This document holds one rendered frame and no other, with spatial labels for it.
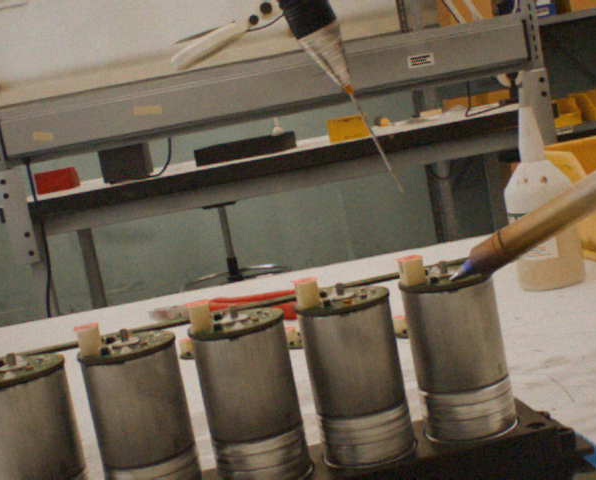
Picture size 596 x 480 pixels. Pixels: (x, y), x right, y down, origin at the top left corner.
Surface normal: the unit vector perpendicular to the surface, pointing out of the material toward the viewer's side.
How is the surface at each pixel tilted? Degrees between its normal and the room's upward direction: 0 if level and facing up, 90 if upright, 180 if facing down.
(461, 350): 90
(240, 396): 90
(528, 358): 0
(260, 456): 90
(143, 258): 90
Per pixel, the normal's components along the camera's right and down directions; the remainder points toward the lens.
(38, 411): 0.58, 0.00
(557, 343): -0.18, -0.97
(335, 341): -0.32, 0.18
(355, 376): -0.07, 0.15
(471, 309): 0.28, 0.07
